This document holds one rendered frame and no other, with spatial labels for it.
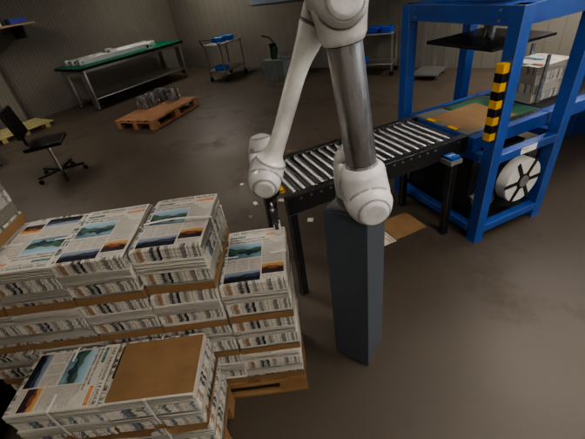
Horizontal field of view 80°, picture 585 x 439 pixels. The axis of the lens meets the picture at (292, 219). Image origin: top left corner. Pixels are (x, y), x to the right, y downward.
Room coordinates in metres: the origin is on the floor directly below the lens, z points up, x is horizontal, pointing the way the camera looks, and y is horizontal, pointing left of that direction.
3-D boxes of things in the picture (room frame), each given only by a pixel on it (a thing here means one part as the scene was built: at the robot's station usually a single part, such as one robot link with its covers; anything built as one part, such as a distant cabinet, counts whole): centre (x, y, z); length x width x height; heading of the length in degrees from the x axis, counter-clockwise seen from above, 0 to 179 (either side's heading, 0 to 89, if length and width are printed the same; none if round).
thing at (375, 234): (1.23, -0.27, 0.50); 0.20 x 0.20 x 1.00; 52
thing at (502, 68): (1.96, -1.29, 1.05); 0.05 x 0.05 x 0.45; 19
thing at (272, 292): (1.22, 0.63, 0.42); 1.17 x 0.39 x 0.83; 88
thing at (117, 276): (1.22, 0.77, 0.95); 0.38 x 0.29 x 0.23; 177
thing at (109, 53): (9.02, 3.22, 0.50); 2.79 x 1.06 x 1.01; 142
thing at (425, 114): (2.49, -1.49, 0.75); 0.70 x 0.65 x 0.10; 109
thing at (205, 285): (1.11, 0.48, 0.86); 0.29 x 0.16 x 0.04; 85
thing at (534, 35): (2.49, -1.49, 1.30); 0.55 x 0.55 x 0.03; 19
